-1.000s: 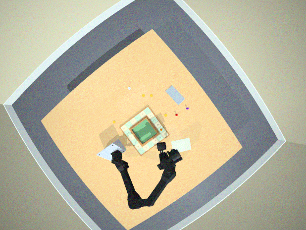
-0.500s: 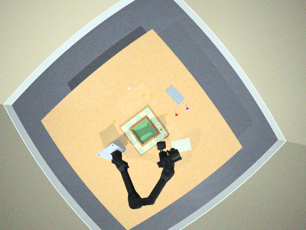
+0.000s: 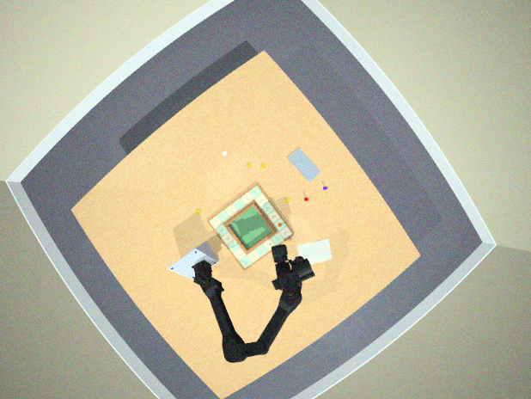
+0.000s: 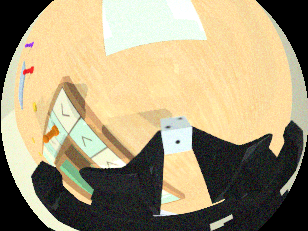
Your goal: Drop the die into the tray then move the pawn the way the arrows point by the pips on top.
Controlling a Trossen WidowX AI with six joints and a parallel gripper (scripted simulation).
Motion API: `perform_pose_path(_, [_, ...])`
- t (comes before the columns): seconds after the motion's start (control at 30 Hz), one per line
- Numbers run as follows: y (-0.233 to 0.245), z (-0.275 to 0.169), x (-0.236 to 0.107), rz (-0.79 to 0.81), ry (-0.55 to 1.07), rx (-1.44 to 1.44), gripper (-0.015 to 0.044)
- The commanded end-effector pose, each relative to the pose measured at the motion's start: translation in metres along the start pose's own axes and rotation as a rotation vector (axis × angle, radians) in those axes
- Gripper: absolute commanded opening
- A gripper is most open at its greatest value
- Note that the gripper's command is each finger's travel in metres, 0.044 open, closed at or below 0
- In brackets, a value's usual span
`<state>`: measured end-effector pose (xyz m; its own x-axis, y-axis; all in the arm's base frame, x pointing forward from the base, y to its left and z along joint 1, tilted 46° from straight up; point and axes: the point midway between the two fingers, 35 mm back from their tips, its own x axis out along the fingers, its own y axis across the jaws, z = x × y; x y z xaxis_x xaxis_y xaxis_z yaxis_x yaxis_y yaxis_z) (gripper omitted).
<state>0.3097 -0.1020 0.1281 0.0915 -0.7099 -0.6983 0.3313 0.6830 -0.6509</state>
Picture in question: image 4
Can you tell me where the white die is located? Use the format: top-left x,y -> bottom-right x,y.
159,115 -> 192,155

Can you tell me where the red game pawn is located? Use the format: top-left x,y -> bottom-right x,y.
23,66 -> 35,75

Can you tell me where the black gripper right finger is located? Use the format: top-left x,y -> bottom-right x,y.
191,126 -> 273,204

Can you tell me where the cream and green board track with arrow squares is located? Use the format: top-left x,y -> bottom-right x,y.
42,87 -> 126,201

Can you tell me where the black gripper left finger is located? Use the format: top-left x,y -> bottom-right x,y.
80,131 -> 165,215

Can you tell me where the orange pawn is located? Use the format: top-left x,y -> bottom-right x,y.
42,126 -> 60,143

